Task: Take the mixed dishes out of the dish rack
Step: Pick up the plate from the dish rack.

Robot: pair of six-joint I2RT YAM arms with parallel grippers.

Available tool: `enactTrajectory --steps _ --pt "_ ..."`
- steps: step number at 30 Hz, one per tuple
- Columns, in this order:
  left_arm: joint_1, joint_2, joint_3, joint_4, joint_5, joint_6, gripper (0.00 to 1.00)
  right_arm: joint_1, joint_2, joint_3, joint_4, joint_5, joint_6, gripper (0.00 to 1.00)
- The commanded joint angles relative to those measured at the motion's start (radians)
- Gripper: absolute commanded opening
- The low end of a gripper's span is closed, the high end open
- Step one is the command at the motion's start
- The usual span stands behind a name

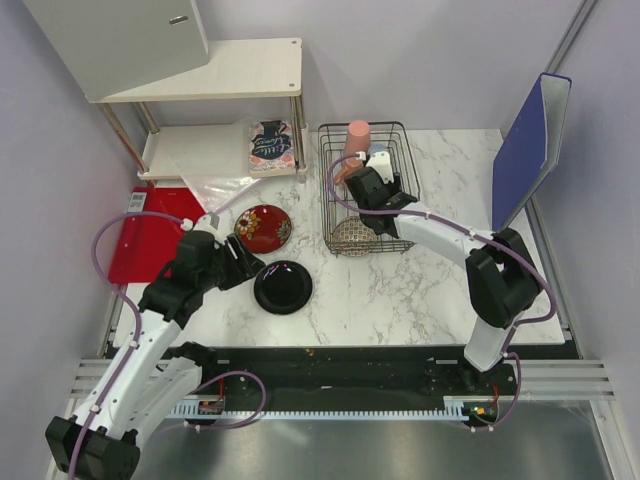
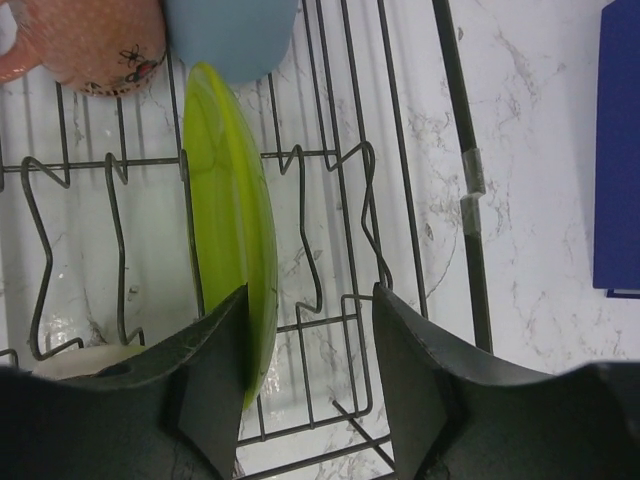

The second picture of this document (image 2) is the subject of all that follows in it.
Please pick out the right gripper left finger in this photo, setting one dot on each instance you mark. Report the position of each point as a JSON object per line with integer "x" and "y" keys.
{"x": 170, "y": 412}

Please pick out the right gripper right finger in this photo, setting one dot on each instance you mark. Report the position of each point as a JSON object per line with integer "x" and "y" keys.
{"x": 457, "y": 412}

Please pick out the patterned bowl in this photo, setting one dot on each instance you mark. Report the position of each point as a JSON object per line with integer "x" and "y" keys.
{"x": 85, "y": 361}

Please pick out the green plate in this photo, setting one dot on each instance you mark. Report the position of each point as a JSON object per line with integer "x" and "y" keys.
{"x": 234, "y": 228}

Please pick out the black wire dish rack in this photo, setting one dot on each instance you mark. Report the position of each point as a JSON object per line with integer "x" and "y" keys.
{"x": 93, "y": 224}

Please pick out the blue binder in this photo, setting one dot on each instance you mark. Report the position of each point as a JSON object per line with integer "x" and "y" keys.
{"x": 616, "y": 207}

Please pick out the pink mug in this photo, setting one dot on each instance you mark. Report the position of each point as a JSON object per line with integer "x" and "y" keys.
{"x": 97, "y": 48}

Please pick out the blue cup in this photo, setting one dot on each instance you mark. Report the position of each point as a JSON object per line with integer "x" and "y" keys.
{"x": 242, "y": 40}

